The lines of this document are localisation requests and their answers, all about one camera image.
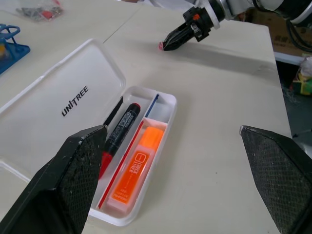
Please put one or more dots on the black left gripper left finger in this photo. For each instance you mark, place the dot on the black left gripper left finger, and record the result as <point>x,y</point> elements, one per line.
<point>61,185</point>

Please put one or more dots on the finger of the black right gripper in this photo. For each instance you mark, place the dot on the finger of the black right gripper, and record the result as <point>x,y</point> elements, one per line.
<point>178,33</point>
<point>179,42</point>

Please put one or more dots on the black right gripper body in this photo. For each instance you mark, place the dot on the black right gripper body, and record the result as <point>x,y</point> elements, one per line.
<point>201,25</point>

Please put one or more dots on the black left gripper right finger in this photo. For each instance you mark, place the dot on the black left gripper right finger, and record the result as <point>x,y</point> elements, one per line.
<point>280,175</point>

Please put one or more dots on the small pink item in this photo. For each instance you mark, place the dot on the small pink item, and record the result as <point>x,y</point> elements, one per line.
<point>161,45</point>

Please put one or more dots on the orange highlighter marker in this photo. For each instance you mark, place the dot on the orange highlighter marker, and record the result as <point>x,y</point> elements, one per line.
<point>136,170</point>

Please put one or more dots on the red and black marker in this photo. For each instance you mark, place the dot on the red and black marker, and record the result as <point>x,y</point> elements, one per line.
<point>122,126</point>

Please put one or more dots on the white Unitree pencil case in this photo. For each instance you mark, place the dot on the white Unitree pencil case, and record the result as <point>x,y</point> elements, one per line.
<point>61,85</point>

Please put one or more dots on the brown cardboard box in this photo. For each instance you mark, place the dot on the brown cardboard box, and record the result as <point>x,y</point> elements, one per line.
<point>280,36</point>

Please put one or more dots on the yellow and green package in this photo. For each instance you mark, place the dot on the yellow and green package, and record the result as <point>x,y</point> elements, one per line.
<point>304,80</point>

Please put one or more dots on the clear bag of small parts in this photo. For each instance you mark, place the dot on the clear bag of small parts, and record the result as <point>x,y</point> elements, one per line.
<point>39,12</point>

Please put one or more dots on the blue plastic rack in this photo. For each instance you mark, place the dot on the blue plastic rack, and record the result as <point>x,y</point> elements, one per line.
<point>14,52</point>

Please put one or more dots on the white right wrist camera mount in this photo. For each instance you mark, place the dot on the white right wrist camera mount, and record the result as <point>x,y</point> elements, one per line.
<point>212,17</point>

